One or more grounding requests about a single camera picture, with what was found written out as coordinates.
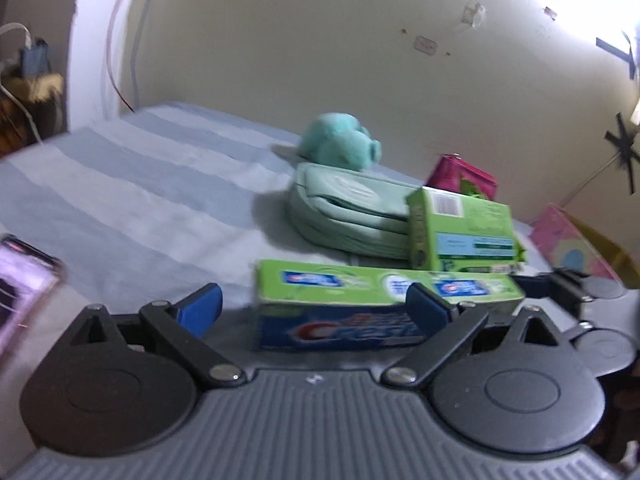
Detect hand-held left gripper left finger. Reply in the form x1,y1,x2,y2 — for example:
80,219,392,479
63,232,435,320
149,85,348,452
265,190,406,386
70,282,246,391

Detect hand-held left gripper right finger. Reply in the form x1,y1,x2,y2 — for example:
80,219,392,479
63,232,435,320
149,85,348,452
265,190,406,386
381,282,563,390

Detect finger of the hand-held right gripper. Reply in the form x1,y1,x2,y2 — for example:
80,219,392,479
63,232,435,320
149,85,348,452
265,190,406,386
513,267,590,319

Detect pink tin box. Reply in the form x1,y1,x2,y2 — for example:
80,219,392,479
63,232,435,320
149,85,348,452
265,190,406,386
529,203,640,287

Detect small green cardboard box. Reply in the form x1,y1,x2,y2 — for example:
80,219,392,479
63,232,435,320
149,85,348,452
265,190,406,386
406,186,528,273

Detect green and blue toothpaste box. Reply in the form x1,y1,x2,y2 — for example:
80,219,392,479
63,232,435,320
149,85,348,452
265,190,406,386
254,259,526,352

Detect green snack packet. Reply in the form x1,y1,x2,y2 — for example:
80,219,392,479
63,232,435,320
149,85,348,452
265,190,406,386
457,178,488,200

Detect light green zip pouch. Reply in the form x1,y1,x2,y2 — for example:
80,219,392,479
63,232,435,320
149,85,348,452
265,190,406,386
286,161,426,261

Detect striped blue bed sheet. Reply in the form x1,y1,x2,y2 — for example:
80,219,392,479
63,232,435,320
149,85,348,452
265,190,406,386
0,101,556,411

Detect pink zip wallet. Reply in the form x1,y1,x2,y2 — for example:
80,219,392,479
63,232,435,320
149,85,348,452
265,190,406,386
425,154,498,201

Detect black tape cross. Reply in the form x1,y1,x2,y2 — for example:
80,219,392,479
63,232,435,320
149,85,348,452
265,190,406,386
604,112,640,196

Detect smartphone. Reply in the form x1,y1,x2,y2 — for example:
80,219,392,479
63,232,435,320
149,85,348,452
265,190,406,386
0,234,67,358

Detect teal plush toy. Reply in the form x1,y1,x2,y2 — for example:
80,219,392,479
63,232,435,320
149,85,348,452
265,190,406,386
298,112,383,170

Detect black tape strips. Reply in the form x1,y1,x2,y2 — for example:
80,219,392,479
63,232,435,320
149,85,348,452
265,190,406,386
596,31,640,82

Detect brown wooden shelf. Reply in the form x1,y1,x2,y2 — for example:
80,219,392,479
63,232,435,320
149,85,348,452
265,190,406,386
0,74,67,157

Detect clear tape piece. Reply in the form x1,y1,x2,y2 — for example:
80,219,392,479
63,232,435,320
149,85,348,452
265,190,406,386
460,2,487,28

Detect blue object on shelf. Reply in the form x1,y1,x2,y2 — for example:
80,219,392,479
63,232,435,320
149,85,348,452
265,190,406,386
20,39,54,81

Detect white wall cable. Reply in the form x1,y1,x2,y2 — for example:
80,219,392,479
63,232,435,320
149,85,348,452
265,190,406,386
559,157,623,207

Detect pink wall cable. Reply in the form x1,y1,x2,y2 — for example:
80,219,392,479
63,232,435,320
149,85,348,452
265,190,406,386
106,0,137,113

